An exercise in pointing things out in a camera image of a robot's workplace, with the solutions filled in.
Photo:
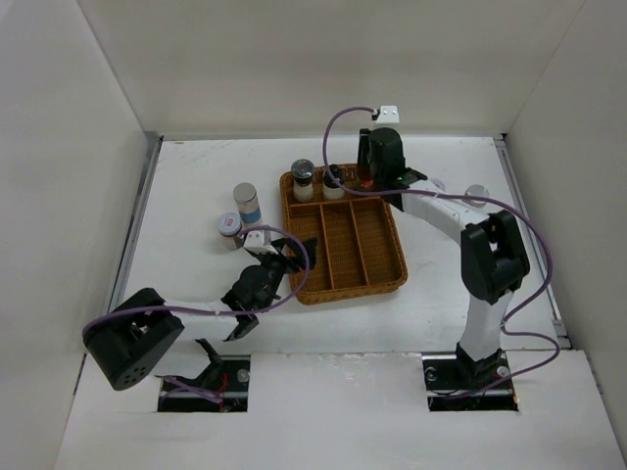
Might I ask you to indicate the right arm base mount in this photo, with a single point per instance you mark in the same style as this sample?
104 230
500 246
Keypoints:
451 386

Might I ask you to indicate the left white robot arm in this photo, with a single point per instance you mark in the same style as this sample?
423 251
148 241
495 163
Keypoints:
128 342

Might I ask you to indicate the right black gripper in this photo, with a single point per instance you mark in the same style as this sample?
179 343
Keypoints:
363 146

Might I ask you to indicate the tall blue-label shaker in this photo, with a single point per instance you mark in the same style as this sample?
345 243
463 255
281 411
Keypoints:
477 190
246 198

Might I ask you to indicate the left aluminium frame rail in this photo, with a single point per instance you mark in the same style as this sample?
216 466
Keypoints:
155 142

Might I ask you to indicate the black-top salt grinder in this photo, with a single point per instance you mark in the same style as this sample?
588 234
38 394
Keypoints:
332 183

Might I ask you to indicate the spice jar white lid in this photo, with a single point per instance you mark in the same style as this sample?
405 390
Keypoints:
229 227
439 184

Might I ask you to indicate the red sauce bottle yellow cap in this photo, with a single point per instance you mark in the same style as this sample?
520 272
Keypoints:
365 182

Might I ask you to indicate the aluminium frame rail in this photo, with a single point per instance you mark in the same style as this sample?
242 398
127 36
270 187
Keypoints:
155 142
540 313

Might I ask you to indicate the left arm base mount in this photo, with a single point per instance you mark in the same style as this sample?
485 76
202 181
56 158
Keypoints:
221 387

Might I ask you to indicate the right aluminium frame rail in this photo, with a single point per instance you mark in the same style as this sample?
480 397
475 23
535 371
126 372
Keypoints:
540 313

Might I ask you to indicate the brown wicker divided basket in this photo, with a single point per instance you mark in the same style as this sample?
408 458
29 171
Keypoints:
358 248

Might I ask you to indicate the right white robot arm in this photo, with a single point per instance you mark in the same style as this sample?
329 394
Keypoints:
493 259

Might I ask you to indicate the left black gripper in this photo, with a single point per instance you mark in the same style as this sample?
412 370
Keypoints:
279 245

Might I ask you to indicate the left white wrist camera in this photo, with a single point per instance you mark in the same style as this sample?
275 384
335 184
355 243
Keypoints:
255 241

